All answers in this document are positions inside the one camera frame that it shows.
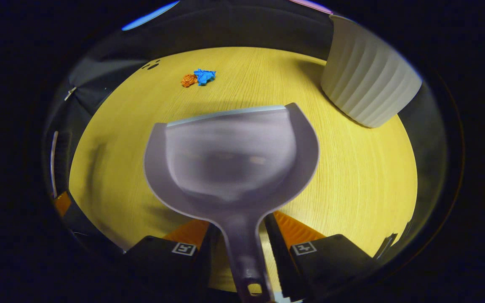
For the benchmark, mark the orange paper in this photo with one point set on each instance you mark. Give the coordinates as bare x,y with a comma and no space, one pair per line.
188,80

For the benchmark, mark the grey dustpan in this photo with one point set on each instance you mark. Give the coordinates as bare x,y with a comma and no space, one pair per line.
230,160

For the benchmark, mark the silver cloth clip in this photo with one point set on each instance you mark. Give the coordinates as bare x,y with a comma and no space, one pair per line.
70,93

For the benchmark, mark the white ribbed garbage bin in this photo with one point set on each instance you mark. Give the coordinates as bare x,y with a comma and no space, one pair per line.
369,80

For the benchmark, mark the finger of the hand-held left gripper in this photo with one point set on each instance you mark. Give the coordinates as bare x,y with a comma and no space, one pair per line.
62,204

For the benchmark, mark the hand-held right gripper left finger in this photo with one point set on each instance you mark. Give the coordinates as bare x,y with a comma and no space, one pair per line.
214,252

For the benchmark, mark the blue paper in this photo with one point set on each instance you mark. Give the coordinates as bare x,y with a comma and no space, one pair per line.
204,76

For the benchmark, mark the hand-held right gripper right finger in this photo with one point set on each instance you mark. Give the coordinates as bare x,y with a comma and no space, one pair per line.
278,252

